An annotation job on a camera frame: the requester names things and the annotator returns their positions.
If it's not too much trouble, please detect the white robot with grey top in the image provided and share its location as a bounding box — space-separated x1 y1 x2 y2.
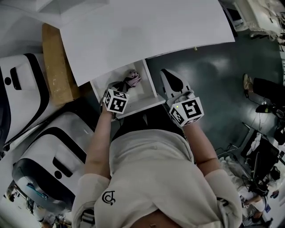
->
12 110 96 212

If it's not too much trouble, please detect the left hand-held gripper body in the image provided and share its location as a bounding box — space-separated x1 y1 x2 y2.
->
99 88 130 120

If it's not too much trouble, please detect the white and black robot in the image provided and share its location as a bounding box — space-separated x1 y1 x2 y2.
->
0 53 50 146

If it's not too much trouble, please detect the brown cardboard box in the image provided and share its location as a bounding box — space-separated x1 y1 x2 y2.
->
41 23 81 108

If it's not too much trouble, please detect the person's left forearm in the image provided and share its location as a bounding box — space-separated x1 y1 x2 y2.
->
84 110 117 179

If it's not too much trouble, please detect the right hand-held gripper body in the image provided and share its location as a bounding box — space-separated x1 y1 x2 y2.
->
167 90 205 128

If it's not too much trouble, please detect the person's black trouser leg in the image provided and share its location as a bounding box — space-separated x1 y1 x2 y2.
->
111 111 187 143

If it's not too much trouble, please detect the person's right forearm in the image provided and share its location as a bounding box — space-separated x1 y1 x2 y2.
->
183 124 220 172

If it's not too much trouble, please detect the ornate white carved furniture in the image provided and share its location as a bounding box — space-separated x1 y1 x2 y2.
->
236 0 285 41

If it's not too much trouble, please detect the pink and black cloth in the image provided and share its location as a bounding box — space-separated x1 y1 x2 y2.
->
115 69 143 93

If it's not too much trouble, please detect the white desk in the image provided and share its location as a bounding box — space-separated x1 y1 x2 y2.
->
59 0 236 87

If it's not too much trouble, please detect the white drawer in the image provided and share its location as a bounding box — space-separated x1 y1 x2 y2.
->
90 59 167 121

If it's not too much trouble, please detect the person's white sweatshirt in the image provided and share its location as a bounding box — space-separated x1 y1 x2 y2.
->
71 129 244 228

